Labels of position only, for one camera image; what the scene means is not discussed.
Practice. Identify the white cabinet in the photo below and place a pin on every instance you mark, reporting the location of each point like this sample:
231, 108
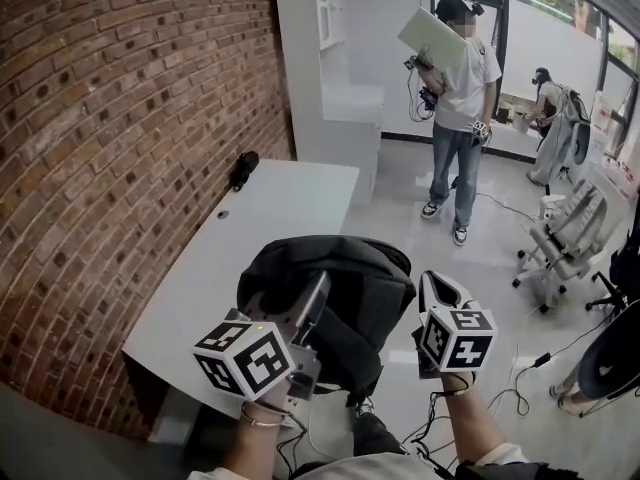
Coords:
310, 93

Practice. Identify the person's left forearm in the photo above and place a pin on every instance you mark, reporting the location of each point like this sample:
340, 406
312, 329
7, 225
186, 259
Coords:
240, 443

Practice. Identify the person's right forearm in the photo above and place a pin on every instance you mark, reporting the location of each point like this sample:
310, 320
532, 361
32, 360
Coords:
480, 428

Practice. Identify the black office chair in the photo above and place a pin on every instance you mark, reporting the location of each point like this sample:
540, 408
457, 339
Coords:
620, 278

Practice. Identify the person's light shirt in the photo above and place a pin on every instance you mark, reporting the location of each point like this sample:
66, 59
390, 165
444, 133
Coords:
350, 470

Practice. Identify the dark grey backpack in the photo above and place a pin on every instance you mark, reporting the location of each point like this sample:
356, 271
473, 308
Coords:
360, 298

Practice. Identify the white office chair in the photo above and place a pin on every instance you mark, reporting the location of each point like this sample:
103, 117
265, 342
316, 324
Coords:
555, 263

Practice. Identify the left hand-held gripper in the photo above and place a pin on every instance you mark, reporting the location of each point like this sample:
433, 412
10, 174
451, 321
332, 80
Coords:
250, 358

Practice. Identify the white flat laptop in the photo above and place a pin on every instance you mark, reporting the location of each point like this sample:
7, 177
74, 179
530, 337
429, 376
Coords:
432, 38

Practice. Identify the white table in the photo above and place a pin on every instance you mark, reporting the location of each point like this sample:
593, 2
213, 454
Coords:
250, 248

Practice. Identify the black power adapter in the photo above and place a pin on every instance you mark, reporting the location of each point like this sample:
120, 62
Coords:
542, 359

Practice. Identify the person's black trousers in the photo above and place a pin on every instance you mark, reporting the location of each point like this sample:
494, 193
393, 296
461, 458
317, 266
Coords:
372, 438

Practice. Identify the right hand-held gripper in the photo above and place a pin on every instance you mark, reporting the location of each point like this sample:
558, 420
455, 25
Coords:
457, 340

